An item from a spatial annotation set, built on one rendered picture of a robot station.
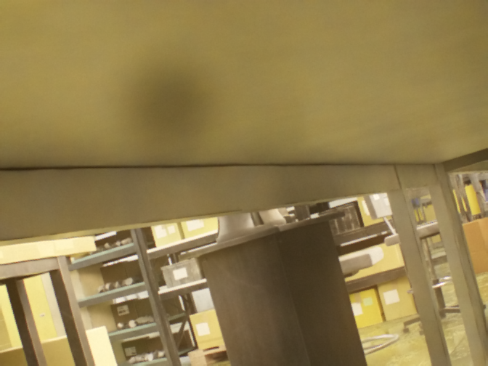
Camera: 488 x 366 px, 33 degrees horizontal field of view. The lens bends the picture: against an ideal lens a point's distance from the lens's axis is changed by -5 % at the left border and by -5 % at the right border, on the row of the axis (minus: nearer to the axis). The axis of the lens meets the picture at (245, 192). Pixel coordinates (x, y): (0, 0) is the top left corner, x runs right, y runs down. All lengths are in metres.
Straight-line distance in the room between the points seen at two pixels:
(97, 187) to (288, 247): 0.91
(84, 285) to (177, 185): 6.96
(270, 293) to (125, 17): 1.29
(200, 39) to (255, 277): 1.22
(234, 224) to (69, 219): 0.95
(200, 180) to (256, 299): 0.70
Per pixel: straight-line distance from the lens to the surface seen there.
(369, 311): 6.71
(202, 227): 7.09
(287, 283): 1.65
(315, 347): 1.69
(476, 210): 9.82
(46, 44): 0.42
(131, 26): 0.43
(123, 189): 0.86
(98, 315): 7.97
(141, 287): 7.40
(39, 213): 0.73
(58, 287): 2.75
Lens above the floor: 0.75
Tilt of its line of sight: 5 degrees up
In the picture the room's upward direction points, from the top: 16 degrees counter-clockwise
